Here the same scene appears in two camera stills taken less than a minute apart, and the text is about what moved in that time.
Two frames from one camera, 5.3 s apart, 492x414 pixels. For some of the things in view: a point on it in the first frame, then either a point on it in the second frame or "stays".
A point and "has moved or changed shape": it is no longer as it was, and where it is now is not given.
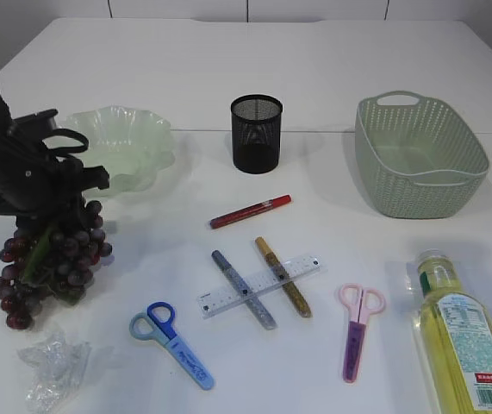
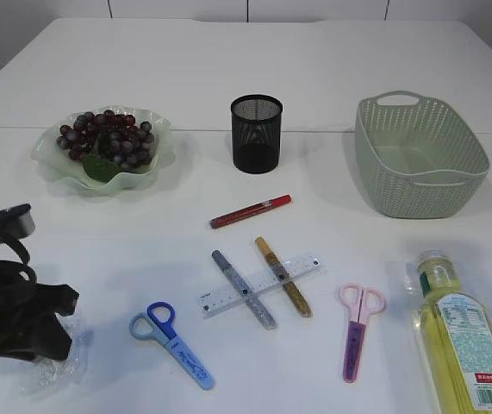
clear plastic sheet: (58, 368) has moved or changed shape
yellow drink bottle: (470, 366) stays
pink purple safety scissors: (361, 303) stays
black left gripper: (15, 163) -> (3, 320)
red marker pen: (250, 210) stays
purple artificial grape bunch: (54, 259) -> (108, 144)
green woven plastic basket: (417, 157) stays
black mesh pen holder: (256, 131) stays
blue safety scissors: (156, 325) stays
